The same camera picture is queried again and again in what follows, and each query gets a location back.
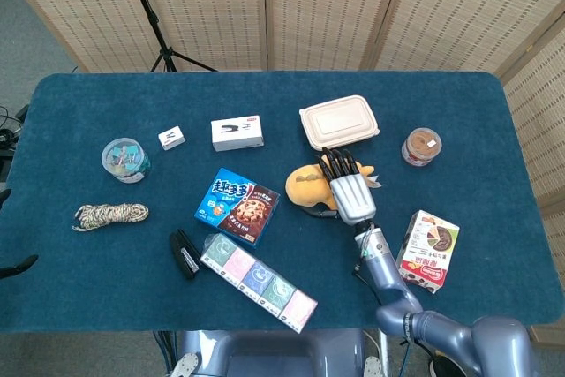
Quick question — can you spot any blue table cloth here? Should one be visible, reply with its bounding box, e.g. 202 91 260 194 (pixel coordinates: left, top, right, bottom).
0 70 565 334

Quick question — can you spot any white stapler box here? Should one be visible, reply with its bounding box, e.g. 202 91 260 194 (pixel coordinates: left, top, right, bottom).
210 114 266 153

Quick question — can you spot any black tripod stand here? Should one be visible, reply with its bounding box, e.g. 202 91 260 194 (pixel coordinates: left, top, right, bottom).
117 0 218 73

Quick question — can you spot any beige lidded food container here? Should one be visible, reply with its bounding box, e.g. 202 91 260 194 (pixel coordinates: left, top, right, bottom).
298 94 380 152

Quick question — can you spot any blue cookie box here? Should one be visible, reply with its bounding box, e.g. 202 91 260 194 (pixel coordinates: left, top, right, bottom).
193 167 281 250

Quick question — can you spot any black shoe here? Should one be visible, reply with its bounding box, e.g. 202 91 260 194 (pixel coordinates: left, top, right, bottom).
428 357 464 377

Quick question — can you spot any bamboo folding screen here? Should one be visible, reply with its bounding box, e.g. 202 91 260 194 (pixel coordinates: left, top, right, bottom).
0 0 565 347

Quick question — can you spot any yellow plush toy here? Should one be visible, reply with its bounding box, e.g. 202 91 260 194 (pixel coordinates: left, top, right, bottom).
284 154 383 213

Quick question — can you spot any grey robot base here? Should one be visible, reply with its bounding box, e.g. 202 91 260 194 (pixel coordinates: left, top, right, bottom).
169 328 389 377

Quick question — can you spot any clear tub of binder clips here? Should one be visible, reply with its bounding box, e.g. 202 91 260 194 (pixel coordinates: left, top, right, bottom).
101 137 152 185

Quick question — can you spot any white red snack carton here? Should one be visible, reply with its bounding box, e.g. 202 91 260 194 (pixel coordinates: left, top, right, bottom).
395 209 461 295

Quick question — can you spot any coiled speckled rope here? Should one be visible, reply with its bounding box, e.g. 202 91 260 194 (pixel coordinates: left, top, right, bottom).
72 202 150 233

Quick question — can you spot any black stapler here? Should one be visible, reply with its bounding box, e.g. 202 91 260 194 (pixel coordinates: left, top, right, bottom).
169 229 200 281

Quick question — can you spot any small white staples box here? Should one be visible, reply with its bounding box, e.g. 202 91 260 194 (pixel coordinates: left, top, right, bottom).
158 125 186 152

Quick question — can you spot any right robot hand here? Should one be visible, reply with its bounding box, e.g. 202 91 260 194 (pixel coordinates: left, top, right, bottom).
304 146 378 226

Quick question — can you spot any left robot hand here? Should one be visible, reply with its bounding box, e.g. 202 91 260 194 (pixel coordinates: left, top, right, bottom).
0 188 40 280

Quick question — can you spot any black cables and equipment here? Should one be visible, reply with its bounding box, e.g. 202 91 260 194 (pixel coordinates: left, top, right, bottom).
0 104 30 184

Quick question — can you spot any pastel tissue pack row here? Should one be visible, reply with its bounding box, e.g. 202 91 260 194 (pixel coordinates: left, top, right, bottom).
200 232 319 335

